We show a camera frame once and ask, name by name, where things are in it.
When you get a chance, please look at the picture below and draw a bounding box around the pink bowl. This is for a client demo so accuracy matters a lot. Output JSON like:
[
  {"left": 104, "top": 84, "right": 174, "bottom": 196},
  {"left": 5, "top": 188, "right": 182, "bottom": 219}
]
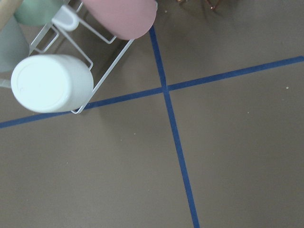
[{"left": 82, "top": 0, "right": 158, "bottom": 40}]

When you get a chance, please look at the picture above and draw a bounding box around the white cup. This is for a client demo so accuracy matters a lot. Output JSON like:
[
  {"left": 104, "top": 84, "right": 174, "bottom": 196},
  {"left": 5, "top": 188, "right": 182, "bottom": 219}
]
[{"left": 11, "top": 54, "right": 94, "bottom": 113}]

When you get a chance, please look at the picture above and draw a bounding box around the pale grey cup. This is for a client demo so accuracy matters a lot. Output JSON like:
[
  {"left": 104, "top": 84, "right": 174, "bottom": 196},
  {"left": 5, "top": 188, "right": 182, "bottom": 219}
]
[{"left": 0, "top": 16, "right": 29, "bottom": 72}]

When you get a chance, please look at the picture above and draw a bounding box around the green cup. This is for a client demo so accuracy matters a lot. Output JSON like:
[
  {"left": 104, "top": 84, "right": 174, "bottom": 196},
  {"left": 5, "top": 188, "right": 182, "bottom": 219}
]
[{"left": 14, "top": 0, "right": 65, "bottom": 26}]

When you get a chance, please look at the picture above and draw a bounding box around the copper wire rack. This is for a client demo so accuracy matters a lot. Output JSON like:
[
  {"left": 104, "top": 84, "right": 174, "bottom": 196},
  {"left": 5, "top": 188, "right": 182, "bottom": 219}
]
[{"left": 176, "top": 0, "right": 222, "bottom": 11}]

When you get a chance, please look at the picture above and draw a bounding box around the white tray frame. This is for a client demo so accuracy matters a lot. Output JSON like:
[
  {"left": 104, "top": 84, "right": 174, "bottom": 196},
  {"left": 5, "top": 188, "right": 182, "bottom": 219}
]
[{"left": 0, "top": 0, "right": 136, "bottom": 114}]

